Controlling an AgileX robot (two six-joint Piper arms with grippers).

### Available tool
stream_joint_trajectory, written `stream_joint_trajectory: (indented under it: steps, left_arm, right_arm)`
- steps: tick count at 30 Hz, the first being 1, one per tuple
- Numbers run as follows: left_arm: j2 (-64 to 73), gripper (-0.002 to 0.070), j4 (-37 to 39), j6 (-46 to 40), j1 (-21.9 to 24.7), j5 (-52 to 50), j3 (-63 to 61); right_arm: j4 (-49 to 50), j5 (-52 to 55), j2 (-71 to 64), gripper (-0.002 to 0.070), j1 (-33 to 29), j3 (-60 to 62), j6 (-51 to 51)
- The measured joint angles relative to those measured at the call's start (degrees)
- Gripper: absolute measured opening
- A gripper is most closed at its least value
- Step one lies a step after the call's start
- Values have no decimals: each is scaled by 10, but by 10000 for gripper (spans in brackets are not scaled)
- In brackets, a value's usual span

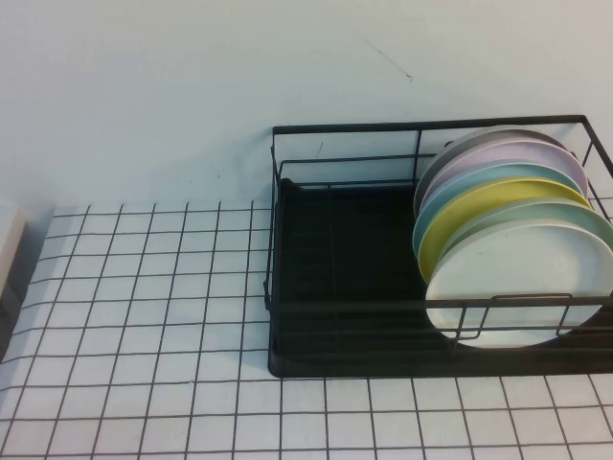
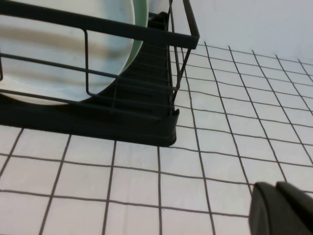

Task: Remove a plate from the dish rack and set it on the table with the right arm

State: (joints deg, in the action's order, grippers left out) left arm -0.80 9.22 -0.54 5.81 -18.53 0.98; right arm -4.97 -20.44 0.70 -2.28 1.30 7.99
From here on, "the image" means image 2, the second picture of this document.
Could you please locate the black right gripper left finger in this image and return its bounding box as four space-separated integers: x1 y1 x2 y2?
248 182 313 235

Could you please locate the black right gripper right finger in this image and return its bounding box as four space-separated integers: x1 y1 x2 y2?
275 181 313 221

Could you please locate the white round plate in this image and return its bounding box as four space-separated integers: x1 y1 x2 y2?
0 0 136 106

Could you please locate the mint green round plate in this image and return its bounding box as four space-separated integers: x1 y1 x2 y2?
119 0 150 74

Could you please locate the white grid pattern tablecloth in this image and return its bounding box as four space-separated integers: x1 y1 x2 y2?
0 41 313 235

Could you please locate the black wire dish rack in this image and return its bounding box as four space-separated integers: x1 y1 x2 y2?
0 0 201 147

